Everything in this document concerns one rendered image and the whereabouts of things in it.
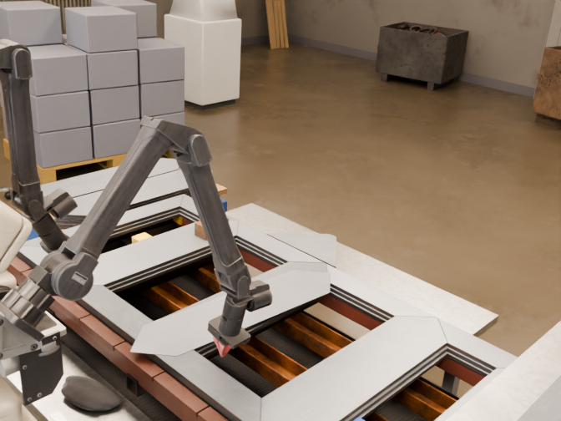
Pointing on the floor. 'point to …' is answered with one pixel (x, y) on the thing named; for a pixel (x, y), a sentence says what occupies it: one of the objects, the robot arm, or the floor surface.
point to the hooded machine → (207, 50)
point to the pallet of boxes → (93, 78)
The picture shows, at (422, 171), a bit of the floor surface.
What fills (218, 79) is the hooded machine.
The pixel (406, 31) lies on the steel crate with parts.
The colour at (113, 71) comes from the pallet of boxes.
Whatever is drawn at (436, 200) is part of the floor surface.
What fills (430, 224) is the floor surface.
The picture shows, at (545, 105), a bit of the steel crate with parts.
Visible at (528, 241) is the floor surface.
